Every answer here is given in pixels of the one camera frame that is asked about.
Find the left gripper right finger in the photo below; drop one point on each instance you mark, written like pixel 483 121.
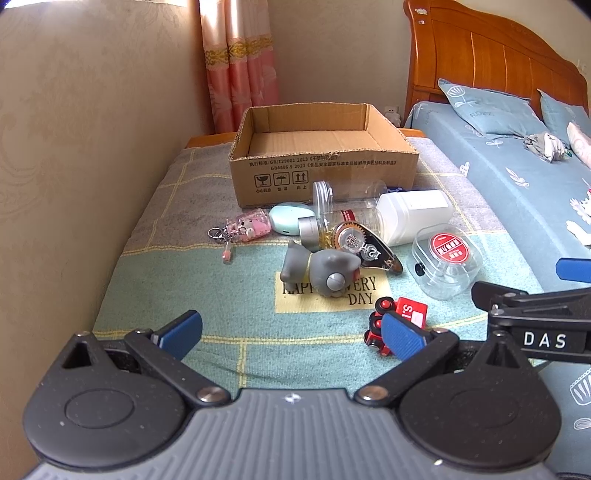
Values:
pixel 476 405

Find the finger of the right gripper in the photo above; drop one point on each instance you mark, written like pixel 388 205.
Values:
pixel 573 268
pixel 574 302

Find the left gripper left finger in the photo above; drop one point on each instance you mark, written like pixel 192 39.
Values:
pixel 107 404

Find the mint green earbuds case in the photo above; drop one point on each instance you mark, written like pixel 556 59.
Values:
pixel 284 217

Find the clear round box red label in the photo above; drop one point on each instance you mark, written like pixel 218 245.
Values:
pixel 444 262

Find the blue bed sheet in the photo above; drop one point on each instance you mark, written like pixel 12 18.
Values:
pixel 534 200

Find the red toy train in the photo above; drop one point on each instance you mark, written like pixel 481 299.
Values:
pixel 398 327

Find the crumpled grey cloth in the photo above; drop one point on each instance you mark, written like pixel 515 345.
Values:
pixel 547 147

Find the pink white blanket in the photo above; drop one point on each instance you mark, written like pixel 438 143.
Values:
pixel 580 143

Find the large white plastic bottle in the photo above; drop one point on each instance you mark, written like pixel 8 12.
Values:
pixel 403 214

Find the blue pillow far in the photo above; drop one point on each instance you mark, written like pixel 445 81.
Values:
pixel 557 115

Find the blue pillow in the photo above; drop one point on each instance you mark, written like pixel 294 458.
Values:
pixel 492 113
pixel 557 115

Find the correction tape dispenser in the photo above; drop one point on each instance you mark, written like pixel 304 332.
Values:
pixel 356 238

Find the blue pillow near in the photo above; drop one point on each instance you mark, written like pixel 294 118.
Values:
pixel 492 113

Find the empty clear plastic jar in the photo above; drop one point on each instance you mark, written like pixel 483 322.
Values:
pixel 348 200

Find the clear jar with gold capsules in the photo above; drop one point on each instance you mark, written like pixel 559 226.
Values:
pixel 316 230

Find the patterned table blanket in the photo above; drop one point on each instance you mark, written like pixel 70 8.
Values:
pixel 257 334

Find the open cardboard box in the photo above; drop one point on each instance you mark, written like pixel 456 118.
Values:
pixel 281 150

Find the wooden bed headboard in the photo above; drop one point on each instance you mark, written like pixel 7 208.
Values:
pixel 482 50

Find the pink floral curtain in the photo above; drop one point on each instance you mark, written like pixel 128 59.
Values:
pixel 239 62

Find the pink cat keychain bottle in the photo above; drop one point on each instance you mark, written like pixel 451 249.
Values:
pixel 244 228

